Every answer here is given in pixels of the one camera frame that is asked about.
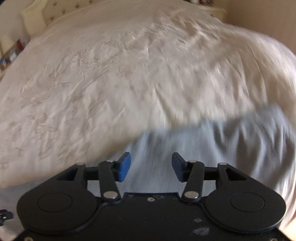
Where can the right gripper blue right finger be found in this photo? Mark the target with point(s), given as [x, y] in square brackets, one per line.
[191, 173]

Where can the cream floral bedspread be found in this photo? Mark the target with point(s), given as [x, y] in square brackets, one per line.
[100, 76]

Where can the grey speckled pants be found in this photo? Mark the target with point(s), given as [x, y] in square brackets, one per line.
[259, 141]

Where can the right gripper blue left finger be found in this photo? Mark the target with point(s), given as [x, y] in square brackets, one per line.
[110, 172]

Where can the tufted cream headboard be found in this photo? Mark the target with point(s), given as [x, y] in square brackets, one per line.
[40, 13]

